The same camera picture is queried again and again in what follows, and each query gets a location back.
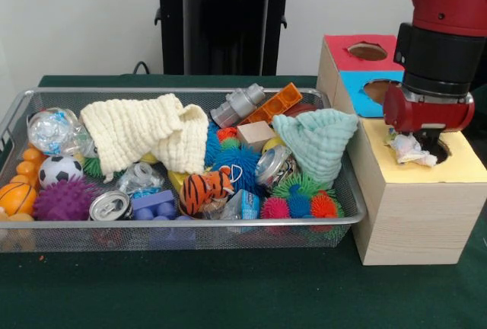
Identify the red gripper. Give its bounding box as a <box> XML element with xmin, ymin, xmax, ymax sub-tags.
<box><xmin>383</xmin><ymin>85</ymin><xmax>476</xmax><ymax>146</ymax></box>

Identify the colourful printed paper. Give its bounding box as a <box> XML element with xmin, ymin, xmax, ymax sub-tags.
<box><xmin>387</xmin><ymin>130</ymin><xmax>438</xmax><ymax>167</ymax></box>

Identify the light blue muslin cloth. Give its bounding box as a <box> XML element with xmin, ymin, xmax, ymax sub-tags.
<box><xmin>272</xmin><ymin>110</ymin><xmax>361</xmax><ymax>188</ymax></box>

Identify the rainbow spiky caterpillar toy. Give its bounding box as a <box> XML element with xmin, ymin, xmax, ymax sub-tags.
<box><xmin>260</xmin><ymin>183</ymin><xmax>345</xmax><ymax>224</ymax></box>

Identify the cream muslin cloth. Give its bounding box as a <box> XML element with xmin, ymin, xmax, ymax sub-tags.
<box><xmin>79</xmin><ymin>92</ymin><xmax>210</xmax><ymax>184</ymax></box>

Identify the wooden box with three holes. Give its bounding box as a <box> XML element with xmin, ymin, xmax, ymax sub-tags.
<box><xmin>317</xmin><ymin>34</ymin><xmax>487</xmax><ymax>267</ymax></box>

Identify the green covered side table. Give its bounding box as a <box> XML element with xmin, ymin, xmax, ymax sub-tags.
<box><xmin>471</xmin><ymin>85</ymin><xmax>487</xmax><ymax>143</ymax></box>

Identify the green spiky ball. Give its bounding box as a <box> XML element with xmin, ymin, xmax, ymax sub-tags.
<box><xmin>272</xmin><ymin>173</ymin><xmax>336</xmax><ymax>197</ymax></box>

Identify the tiger plush toy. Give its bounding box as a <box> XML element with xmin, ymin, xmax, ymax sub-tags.
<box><xmin>178</xmin><ymin>171</ymin><xmax>236</xmax><ymax>216</ymax></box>

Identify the purple toy brick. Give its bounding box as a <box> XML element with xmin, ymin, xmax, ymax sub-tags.
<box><xmin>131</xmin><ymin>190</ymin><xmax>178</xmax><ymax>220</ymax></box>

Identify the silver drink can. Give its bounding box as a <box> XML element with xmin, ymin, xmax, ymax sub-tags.
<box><xmin>89</xmin><ymin>190</ymin><xmax>134</xmax><ymax>222</ymax></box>

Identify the black white soccer ball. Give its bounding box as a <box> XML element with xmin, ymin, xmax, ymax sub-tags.
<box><xmin>37</xmin><ymin>155</ymin><xmax>84</xmax><ymax>189</ymax></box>

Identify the purple knobbly ball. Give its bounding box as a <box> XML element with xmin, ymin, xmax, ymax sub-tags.
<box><xmin>32</xmin><ymin>176</ymin><xmax>96</xmax><ymax>222</ymax></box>

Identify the crushed plastic water bottle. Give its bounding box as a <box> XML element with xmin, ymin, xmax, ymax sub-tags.
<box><xmin>27</xmin><ymin>107</ymin><xmax>94</xmax><ymax>157</ymax></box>

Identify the orange toy basketball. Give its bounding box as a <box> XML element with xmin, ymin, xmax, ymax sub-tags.
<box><xmin>0</xmin><ymin>182</ymin><xmax>38</xmax><ymax>216</ymax></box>

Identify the wire mesh bin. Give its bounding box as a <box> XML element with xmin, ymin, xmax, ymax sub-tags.
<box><xmin>0</xmin><ymin>87</ymin><xmax>368</xmax><ymax>253</ymax></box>

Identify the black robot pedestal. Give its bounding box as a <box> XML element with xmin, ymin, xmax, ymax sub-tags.
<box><xmin>146</xmin><ymin>0</ymin><xmax>307</xmax><ymax>76</ymax></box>

